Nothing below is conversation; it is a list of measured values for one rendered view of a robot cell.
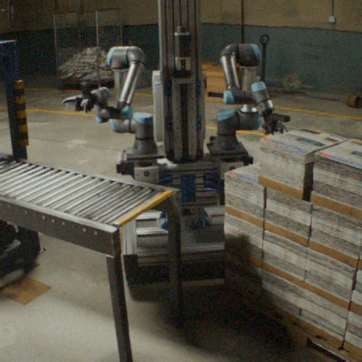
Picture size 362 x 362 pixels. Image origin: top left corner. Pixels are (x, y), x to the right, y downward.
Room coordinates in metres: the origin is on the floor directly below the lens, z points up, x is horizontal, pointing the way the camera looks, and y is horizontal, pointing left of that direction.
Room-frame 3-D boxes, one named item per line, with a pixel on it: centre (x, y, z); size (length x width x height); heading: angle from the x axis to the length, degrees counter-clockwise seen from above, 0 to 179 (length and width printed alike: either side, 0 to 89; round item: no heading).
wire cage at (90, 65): (10.32, 1.87, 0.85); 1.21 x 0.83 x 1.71; 59
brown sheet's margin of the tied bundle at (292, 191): (2.22, -0.52, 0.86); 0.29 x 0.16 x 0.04; 38
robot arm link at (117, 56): (2.97, 0.34, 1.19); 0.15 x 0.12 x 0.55; 69
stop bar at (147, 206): (2.09, 0.16, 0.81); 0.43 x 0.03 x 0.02; 149
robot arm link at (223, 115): (2.97, -0.29, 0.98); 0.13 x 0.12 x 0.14; 91
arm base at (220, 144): (2.97, -0.28, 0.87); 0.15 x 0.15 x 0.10
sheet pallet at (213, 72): (9.06, -0.64, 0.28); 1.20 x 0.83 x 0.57; 59
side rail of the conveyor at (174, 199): (2.66, 0.59, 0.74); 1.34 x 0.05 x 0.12; 59
